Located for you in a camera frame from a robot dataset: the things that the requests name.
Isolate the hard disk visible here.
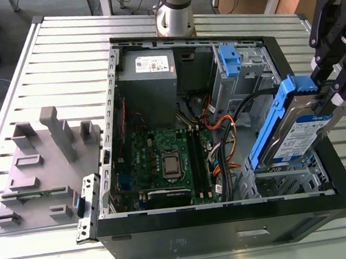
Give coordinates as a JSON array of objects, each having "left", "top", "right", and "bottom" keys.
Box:
[{"left": 241, "top": 71, "right": 339, "bottom": 172}]

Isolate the silver disk bay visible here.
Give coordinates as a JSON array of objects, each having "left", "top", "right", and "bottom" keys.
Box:
[{"left": 238, "top": 148, "right": 332, "bottom": 202}]

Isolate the blue plastic drive latch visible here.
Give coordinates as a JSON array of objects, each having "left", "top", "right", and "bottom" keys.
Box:
[{"left": 218, "top": 42, "right": 244, "bottom": 78}]

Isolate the silver optical drive cage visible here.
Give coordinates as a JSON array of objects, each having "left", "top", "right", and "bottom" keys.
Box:
[{"left": 206, "top": 36, "right": 286, "bottom": 123}]

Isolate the black RAM slot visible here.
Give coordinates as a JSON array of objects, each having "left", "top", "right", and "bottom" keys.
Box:
[
  {"left": 186, "top": 126, "right": 206, "bottom": 199},
  {"left": 193, "top": 125, "right": 213, "bottom": 199}
]

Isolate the grey power supply unit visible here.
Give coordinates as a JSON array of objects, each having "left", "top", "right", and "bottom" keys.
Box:
[{"left": 112, "top": 46, "right": 182, "bottom": 134}]

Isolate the silver CPU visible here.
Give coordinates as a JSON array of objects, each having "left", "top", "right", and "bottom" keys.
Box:
[{"left": 162, "top": 157, "right": 181, "bottom": 177}]

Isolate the white framed table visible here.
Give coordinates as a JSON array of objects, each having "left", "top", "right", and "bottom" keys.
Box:
[{"left": 9, "top": 0, "right": 162, "bottom": 26}]

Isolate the green motherboard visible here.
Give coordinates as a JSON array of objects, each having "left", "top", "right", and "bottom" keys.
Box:
[{"left": 104, "top": 121, "right": 226, "bottom": 214}]

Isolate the black PC case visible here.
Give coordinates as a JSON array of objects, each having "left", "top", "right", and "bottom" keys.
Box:
[{"left": 77, "top": 14, "right": 346, "bottom": 259}]

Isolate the black graphics card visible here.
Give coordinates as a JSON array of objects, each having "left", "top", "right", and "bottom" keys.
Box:
[{"left": 139, "top": 186, "right": 193, "bottom": 211}]

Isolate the grey parts rack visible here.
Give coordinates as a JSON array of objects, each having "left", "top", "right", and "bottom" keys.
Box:
[{"left": 0, "top": 101, "right": 113, "bottom": 235}]

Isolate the orange power wire bundle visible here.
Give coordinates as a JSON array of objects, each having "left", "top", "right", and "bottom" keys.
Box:
[{"left": 204, "top": 114, "right": 242, "bottom": 179}]

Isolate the thick black case cable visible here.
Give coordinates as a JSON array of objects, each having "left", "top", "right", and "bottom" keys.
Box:
[{"left": 212, "top": 85, "right": 290, "bottom": 200}]

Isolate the silver expansion slot bracket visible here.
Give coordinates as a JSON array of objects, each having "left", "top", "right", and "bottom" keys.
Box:
[{"left": 69, "top": 171, "right": 108, "bottom": 246}]

